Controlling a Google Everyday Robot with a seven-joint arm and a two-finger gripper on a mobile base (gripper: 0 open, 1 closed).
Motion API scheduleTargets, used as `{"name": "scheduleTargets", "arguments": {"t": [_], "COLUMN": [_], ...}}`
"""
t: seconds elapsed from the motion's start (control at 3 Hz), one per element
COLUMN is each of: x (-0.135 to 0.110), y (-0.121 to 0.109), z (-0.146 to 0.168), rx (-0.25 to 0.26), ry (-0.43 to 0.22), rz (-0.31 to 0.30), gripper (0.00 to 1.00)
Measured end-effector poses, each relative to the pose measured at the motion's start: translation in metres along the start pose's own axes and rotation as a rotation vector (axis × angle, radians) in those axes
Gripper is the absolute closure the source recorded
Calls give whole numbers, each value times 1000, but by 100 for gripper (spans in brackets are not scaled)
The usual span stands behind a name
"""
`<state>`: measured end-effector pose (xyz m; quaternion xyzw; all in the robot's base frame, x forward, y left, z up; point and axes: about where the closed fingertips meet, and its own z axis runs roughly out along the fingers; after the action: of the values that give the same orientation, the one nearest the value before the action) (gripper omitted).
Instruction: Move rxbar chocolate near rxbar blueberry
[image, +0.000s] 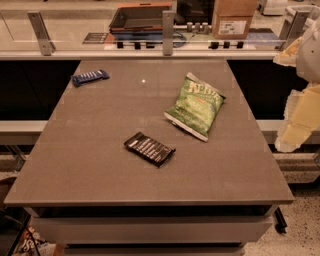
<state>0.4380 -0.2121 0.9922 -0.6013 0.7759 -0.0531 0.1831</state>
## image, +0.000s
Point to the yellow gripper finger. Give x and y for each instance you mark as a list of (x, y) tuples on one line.
[(301, 118), (289, 57)]

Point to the black chocolate rxbar wrapper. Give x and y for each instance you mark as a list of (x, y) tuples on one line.
[(149, 149)]

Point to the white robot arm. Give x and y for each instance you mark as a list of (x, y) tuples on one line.
[(309, 68)]

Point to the blue blueberry rxbar wrapper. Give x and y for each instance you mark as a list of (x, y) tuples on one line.
[(88, 77)]

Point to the brown cardboard box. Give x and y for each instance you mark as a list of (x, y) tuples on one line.
[(232, 18)]

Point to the green kettle chips bag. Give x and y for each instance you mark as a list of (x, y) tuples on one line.
[(196, 108)]

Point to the dark open tray box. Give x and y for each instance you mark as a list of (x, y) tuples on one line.
[(139, 17)]

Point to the grey table drawer front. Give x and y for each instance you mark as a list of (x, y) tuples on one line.
[(147, 230)]

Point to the colourful snack bag on floor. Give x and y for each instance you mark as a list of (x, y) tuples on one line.
[(32, 243)]

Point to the right metal glass bracket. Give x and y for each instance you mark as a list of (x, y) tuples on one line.
[(293, 27)]

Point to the metal glass bracket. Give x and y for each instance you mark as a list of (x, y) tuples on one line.
[(167, 31), (45, 43), (293, 27)]

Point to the middle metal glass bracket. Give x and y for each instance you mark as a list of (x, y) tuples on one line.
[(167, 31)]

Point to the left metal glass bracket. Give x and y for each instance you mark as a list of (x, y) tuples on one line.
[(45, 43)]

